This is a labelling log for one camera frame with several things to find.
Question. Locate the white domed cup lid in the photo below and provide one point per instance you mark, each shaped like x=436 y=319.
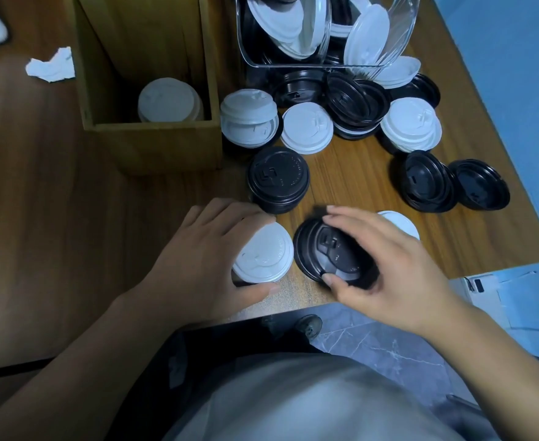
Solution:
x=269 y=252

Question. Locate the person's left forearm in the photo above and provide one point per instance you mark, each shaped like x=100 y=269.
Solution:
x=67 y=376

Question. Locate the large white cup lid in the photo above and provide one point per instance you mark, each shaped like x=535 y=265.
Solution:
x=405 y=225

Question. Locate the person's right hand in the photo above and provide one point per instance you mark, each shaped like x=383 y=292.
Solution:
x=407 y=284

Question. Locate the pile of black and white cup lids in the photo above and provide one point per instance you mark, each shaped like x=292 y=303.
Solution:
x=409 y=126

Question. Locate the clear plastic container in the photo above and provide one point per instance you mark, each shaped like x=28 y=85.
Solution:
x=402 y=32

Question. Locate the crumpled white tissue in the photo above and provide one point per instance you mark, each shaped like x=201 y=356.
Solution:
x=51 y=66

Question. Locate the person's right forearm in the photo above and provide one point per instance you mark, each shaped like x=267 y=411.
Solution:
x=499 y=372

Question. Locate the person's left hand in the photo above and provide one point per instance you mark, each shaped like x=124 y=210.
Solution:
x=196 y=270

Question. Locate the black lid stack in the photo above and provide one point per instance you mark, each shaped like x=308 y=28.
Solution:
x=278 y=176

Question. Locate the dark shoe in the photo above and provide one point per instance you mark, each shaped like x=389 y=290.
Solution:
x=309 y=327

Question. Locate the grey shirt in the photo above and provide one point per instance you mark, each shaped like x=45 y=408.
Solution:
x=306 y=404

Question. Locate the wooden three-compartment organizer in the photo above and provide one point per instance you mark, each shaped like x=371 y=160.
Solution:
x=159 y=146

